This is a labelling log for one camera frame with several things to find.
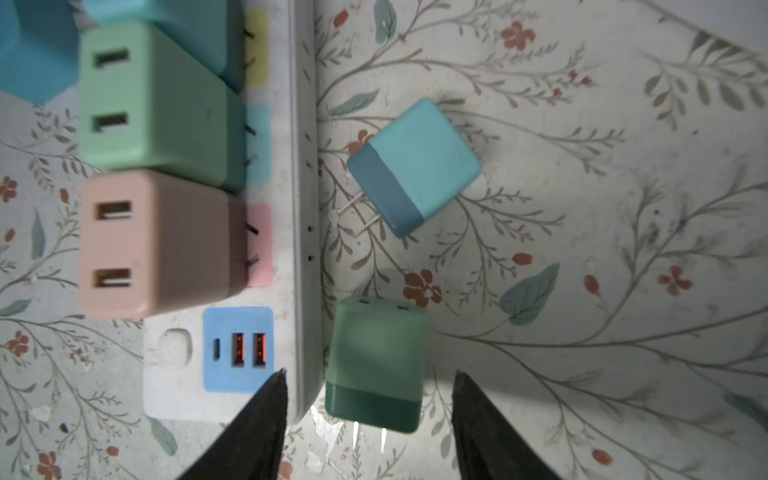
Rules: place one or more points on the white square power socket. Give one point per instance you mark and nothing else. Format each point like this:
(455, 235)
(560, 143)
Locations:
(739, 22)

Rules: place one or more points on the light green plug adapter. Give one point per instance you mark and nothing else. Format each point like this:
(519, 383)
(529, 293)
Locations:
(145, 103)

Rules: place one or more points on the pink cube adapter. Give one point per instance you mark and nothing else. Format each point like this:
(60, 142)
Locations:
(152, 243)

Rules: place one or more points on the green two-tone plug adapter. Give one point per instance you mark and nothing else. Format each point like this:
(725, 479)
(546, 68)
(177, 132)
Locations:
(376, 364)

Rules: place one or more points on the teal two-tone plug adapter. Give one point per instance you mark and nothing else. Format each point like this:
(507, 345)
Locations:
(412, 168)

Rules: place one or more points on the long white multicolour power strip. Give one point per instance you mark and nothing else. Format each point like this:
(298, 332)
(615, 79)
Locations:
(205, 363)

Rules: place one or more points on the blue power strip with USB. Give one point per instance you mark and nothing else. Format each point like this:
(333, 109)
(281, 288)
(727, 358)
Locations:
(39, 49)

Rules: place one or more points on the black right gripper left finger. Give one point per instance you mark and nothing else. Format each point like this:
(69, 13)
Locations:
(251, 446)

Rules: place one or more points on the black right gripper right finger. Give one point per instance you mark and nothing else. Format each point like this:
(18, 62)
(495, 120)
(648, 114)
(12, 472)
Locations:
(487, 445)

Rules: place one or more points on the teal cube adapter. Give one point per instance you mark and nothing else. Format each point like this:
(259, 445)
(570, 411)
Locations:
(212, 31)

